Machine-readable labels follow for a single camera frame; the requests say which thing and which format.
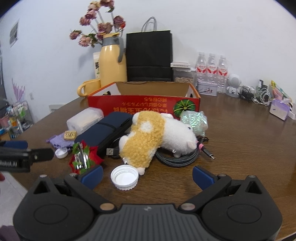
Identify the yellow mug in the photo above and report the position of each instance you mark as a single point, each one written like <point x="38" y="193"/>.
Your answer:
<point x="88" y="87"/>

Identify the metal storage rack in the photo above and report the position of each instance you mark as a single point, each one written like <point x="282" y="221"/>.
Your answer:
<point x="15" y="119"/>

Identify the colourful snack packet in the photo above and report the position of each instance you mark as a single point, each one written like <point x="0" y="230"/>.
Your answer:
<point x="279" y="94"/>

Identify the white robot figurine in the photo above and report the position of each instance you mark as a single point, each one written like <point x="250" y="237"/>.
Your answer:
<point x="233" y="84"/>

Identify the red orange cardboard box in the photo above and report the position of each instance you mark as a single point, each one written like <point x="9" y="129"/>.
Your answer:
<point x="133" y="97"/>

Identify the clear seed jar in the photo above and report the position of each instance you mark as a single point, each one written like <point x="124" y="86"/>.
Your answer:
<point x="183" y="75"/>

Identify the purple tissue box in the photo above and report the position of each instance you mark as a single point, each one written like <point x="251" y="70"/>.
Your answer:
<point x="279" y="109"/>

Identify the left water bottle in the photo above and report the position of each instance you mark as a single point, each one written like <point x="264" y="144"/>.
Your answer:
<point x="201" y="67"/>

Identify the yellow white plush hamster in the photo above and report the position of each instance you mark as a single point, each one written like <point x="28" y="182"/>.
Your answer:
<point x="150" y="131"/>

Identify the small printed tin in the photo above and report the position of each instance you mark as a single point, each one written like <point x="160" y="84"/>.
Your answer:
<point x="207" y="88"/>

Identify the translucent plastic storage box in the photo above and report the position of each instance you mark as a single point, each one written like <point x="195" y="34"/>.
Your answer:
<point x="85" y="119"/>

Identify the red green flower ornament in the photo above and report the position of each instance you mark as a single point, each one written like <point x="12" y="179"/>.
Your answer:
<point x="84" y="158"/>

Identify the dried pink rose bouquet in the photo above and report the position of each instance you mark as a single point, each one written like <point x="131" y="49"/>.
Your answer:
<point x="99" y="27"/>

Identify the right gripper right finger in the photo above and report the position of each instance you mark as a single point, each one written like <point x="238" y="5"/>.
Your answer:
<point x="212" y="187"/>

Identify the yellow thermos jug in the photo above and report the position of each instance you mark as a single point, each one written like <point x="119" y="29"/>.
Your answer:
<point x="112" y="60"/>

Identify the white milk carton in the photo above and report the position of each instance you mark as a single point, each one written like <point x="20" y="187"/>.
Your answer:
<point x="96" y="57"/>

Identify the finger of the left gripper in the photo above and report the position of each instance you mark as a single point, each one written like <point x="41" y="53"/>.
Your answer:
<point x="41" y="155"/>
<point x="14" y="144"/>

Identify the water bottle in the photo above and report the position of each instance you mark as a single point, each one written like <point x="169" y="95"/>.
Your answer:
<point x="211" y="68"/>
<point x="201" y="67"/>
<point x="222" y="71"/>

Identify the white flat box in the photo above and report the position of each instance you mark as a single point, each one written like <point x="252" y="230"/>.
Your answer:
<point x="179" y="65"/>

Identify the black paper bag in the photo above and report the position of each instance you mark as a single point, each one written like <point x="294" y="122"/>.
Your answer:
<point x="149" y="54"/>

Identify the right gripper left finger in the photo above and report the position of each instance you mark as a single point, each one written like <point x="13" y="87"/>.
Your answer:
<point x="82" y="186"/>

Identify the right water bottle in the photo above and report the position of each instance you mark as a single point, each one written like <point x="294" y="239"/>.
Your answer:
<point x="222" y="71"/>

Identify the white bottle cap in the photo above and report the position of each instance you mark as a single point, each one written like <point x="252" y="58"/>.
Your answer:
<point x="124" y="177"/>

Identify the navy blue pouch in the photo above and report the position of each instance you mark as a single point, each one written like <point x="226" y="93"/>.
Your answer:
<point x="106" y="131"/>

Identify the middle water bottle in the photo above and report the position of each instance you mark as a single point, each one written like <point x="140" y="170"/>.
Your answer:
<point x="211" y="68"/>

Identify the iridescent glitter pouch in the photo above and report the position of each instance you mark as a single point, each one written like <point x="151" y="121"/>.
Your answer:
<point x="197" y="121"/>

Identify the purple knitted pouch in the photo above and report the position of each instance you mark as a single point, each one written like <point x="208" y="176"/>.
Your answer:
<point x="58" y="141"/>

